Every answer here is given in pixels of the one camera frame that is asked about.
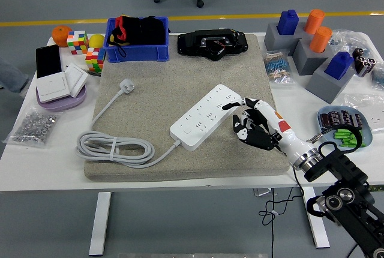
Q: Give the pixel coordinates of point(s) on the orange fruit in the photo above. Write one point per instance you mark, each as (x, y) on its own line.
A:
(60, 36)

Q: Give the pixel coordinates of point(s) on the blue plastic bin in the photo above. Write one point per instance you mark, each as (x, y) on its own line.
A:
(135, 54)

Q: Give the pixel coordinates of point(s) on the small dark tool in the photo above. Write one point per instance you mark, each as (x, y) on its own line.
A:
(93, 73)

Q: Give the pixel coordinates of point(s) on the pile of green batteries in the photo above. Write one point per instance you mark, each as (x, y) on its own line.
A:
(345, 141)

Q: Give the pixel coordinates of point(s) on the white power strip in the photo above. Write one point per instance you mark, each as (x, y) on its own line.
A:
(204, 114)

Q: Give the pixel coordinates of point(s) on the grey peg block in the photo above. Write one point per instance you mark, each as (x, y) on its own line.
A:
(276, 42)
(306, 60)
(321, 85)

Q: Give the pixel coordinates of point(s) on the black fabric bundle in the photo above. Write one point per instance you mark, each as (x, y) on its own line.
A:
(148, 31)

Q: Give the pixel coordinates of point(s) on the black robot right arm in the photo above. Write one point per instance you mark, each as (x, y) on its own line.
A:
(345, 165)

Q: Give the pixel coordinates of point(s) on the row of dark capacitors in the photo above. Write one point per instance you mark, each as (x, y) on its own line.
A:
(354, 120)

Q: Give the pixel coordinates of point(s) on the yellow lemon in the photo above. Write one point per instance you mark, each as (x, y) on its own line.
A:
(96, 41)

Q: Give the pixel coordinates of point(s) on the clear bag of resistors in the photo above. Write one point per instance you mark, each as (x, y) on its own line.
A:
(277, 67)

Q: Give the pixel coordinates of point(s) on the purple tray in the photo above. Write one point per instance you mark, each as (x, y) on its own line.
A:
(60, 105)

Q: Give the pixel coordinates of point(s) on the colourful puzzle cube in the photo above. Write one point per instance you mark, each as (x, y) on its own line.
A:
(94, 60)
(77, 42)

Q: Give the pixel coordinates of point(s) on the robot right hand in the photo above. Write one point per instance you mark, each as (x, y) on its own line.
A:
(285, 132)

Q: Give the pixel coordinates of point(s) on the silver bracket under table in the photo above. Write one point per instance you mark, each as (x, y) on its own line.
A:
(261, 192)

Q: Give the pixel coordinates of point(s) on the black smartphone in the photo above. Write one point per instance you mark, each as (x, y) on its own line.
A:
(48, 61)

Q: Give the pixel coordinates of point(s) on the black red yellow glove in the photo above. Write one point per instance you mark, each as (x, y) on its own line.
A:
(118, 31)

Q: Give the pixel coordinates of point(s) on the grey-brown mat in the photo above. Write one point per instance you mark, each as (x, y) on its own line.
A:
(156, 96)

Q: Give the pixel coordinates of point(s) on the light blue plate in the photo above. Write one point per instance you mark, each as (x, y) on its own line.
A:
(368, 141)

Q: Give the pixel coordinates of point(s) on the orange cylinder peg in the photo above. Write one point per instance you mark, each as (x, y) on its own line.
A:
(314, 21)
(320, 40)

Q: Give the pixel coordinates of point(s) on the blue square peg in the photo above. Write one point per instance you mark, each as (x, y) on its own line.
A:
(288, 22)
(339, 66)

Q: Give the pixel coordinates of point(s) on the black plastic device housing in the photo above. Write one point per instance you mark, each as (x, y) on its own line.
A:
(192, 43)

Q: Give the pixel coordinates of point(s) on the bundle of black capacitors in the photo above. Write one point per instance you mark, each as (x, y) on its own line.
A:
(364, 63)

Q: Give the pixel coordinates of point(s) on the clear bag of blue parts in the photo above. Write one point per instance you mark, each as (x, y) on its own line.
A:
(345, 40)
(378, 75)

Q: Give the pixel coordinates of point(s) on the small white wall switch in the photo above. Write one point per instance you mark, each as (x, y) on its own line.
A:
(76, 78)

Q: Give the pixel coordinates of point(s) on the white table leg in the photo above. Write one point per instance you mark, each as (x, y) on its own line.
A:
(319, 234)
(100, 225)

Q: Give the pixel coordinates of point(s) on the clear bag of metal nuts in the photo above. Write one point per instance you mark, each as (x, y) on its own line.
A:
(33, 126)

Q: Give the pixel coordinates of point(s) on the large white wall switch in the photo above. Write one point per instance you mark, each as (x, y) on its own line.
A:
(52, 87)

